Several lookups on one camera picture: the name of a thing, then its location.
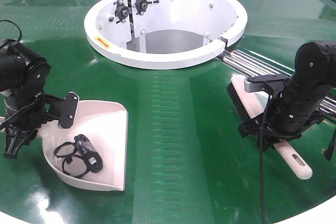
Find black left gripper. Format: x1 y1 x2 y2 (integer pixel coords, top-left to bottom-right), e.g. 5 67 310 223
1 89 66 158

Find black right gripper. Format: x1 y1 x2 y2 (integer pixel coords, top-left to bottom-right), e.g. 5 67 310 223
238 77 328 151

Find beige hand brush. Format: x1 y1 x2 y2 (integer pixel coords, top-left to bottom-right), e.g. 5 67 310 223
230 74 313 180

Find beige plastic dustpan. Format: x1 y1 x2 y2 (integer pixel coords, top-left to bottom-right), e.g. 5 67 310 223
0 100 129 191

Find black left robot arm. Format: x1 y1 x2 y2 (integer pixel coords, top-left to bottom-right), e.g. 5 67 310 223
1 39 64 158

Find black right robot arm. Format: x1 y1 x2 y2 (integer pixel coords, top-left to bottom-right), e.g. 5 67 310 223
238 41 335 150

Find steel conveyor rollers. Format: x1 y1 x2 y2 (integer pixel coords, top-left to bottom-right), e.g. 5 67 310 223
216 49 335 123

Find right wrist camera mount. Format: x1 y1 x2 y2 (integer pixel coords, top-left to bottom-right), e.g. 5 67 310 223
244 74 289 95

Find white inner conveyor ring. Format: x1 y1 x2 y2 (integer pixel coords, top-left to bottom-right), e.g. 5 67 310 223
83 0 248 70

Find left black bearing mount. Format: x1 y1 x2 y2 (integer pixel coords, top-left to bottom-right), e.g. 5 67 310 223
113 0 129 23

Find black bearing mount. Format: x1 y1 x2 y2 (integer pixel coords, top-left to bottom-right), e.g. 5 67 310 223
132 0 160 15
113 0 129 23

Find right black bearing mount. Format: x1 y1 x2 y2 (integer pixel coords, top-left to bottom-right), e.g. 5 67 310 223
132 0 160 15

